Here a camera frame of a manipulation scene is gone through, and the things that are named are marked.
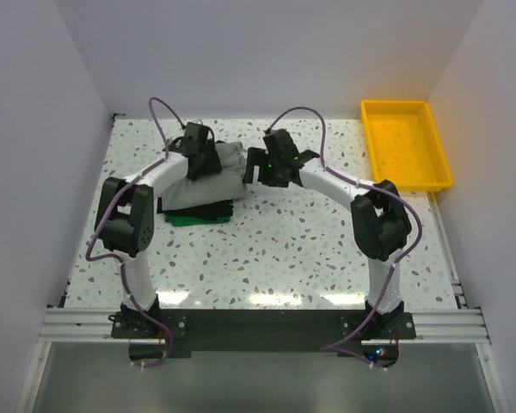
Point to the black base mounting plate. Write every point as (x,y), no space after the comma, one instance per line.
(178,333)

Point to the grey t shirt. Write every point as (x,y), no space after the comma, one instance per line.
(225,185)

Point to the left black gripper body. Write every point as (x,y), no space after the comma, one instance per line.
(209,163)

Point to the yellow plastic bin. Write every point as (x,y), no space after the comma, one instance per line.
(404,146)

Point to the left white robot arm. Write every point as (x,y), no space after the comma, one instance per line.
(125,219)

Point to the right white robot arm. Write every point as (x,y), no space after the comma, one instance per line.
(380,223)

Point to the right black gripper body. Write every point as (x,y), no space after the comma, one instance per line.
(271,175)

